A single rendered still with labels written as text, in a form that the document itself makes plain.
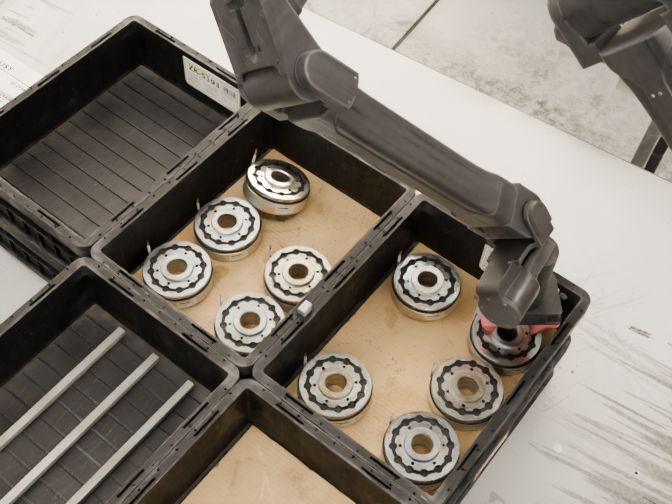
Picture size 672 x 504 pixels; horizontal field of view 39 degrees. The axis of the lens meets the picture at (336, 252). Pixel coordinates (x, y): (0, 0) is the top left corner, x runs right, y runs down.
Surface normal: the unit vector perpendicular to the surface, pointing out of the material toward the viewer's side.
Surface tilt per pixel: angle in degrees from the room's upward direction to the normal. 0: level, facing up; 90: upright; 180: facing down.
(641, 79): 87
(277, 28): 50
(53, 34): 0
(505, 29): 0
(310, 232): 0
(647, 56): 87
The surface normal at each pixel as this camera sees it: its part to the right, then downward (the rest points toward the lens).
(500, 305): -0.54, 0.67
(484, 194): 0.55, -0.01
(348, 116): 0.77, 0.10
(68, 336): 0.04, -0.57
